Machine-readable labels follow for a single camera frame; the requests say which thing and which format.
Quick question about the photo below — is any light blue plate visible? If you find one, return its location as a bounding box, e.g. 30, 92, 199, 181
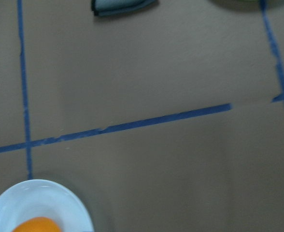
0, 179, 95, 232

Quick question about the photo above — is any orange mandarin fruit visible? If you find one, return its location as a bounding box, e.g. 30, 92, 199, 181
13, 217, 62, 232

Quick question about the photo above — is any light green plate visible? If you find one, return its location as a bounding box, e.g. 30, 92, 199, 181
213, 0, 284, 6

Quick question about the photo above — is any folded grey cloth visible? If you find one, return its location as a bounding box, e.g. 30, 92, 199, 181
91, 0, 156, 16

